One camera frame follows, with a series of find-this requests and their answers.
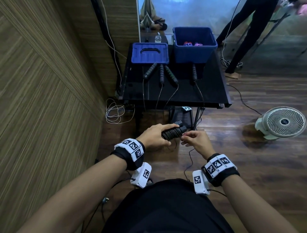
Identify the person's left hand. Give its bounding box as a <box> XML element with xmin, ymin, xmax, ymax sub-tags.
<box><xmin>136</xmin><ymin>124</ymin><xmax>180</xmax><ymax>152</ymax></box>

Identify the person's right hand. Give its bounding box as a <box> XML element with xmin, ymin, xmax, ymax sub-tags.
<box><xmin>180</xmin><ymin>130</ymin><xmax>216</xmax><ymax>161</ymax></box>

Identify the black green-striped jump rope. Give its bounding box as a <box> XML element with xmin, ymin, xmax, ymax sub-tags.
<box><xmin>142</xmin><ymin>62</ymin><xmax>180</xmax><ymax>113</ymax></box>

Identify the blue plastic bin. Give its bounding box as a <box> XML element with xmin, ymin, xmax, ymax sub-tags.
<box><xmin>172</xmin><ymin>26</ymin><xmax>218</xmax><ymax>64</ymax></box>

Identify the person's right forearm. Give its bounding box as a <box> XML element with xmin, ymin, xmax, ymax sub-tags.
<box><xmin>222</xmin><ymin>174</ymin><xmax>299</xmax><ymax>233</ymax></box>

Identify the person's left forearm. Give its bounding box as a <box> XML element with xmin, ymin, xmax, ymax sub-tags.
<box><xmin>17</xmin><ymin>155</ymin><xmax>128</xmax><ymax>233</ymax></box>

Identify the person's black clothing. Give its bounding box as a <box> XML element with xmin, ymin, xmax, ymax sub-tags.
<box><xmin>102</xmin><ymin>178</ymin><xmax>234</xmax><ymax>233</ymax></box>

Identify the blue bin lid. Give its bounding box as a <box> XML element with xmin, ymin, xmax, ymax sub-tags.
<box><xmin>131</xmin><ymin>42</ymin><xmax>169</xmax><ymax>64</ymax></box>

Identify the black wristband with marker tags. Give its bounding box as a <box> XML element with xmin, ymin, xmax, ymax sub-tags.
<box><xmin>201</xmin><ymin>153</ymin><xmax>240</xmax><ymax>187</ymax></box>
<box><xmin>110</xmin><ymin>138</ymin><xmax>146</xmax><ymax>171</ymax></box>

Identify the black glossy low table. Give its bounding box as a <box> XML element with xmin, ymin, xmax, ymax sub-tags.
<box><xmin>119</xmin><ymin>44</ymin><xmax>232</xmax><ymax>130</ymax></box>

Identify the white floor fan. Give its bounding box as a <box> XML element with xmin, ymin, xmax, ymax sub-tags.
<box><xmin>255</xmin><ymin>106</ymin><xmax>307</xmax><ymax>141</ymax></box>

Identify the black pouch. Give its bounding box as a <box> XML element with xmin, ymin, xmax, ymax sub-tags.
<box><xmin>141</xmin><ymin>35</ymin><xmax>168</xmax><ymax>44</ymax></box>

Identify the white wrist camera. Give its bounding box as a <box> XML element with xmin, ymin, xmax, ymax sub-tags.
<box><xmin>130</xmin><ymin>162</ymin><xmax>152</xmax><ymax>189</ymax></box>
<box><xmin>192</xmin><ymin>170</ymin><xmax>210</xmax><ymax>196</ymax></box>

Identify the white cable coil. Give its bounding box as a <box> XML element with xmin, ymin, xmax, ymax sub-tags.
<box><xmin>105</xmin><ymin>98</ymin><xmax>136</xmax><ymax>125</ymax></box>

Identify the black camera cable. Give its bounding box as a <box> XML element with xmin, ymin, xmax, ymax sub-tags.
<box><xmin>81</xmin><ymin>177</ymin><xmax>136</xmax><ymax>233</ymax></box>
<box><xmin>183</xmin><ymin>148</ymin><xmax>227</xmax><ymax>197</ymax></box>

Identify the black floor cable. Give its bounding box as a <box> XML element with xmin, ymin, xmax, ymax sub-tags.
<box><xmin>226</xmin><ymin>84</ymin><xmax>262</xmax><ymax>116</ymax></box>

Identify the thin white hanging cable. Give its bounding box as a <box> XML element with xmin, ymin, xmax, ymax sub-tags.
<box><xmin>219</xmin><ymin>0</ymin><xmax>243</xmax><ymax>69</ymax></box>

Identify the white wall cable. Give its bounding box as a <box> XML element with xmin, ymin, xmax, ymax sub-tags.
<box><xmin>100</xmin><ymin>0</ymin><xmax>128</xmax><ymax>89</ymax></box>

